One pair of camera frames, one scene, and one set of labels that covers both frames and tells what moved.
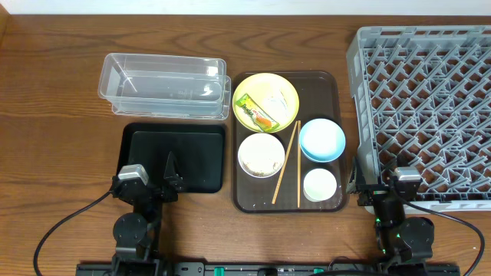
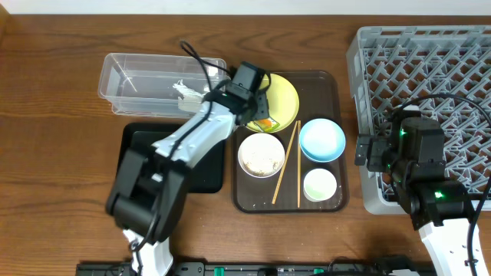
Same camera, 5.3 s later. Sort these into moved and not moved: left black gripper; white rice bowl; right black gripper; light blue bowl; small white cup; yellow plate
Moved: left black gripper; right black gripper
Not moved: white rice bowl; small white cup; yellow plate; light blue bowl
